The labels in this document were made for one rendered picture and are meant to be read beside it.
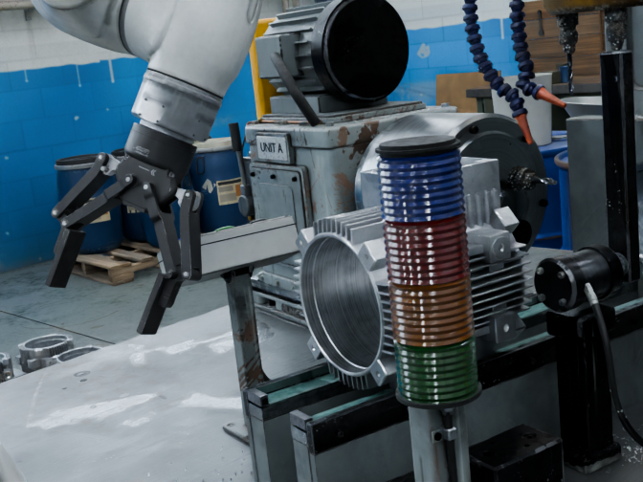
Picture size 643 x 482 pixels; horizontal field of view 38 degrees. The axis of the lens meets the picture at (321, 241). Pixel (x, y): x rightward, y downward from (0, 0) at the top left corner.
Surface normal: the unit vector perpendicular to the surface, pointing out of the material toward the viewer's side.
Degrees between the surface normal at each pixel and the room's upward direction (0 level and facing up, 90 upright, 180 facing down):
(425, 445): 90
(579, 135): 90
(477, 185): 90
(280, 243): 69
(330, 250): 129
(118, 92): 90
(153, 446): 0
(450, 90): 81
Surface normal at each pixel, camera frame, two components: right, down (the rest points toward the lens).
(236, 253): 0.47, -0.24
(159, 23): -0.51, -0.06
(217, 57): 0.53, 0.36
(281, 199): -0.83, 0.20
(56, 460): -0.11, -0.97
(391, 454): 0.55, 0.11
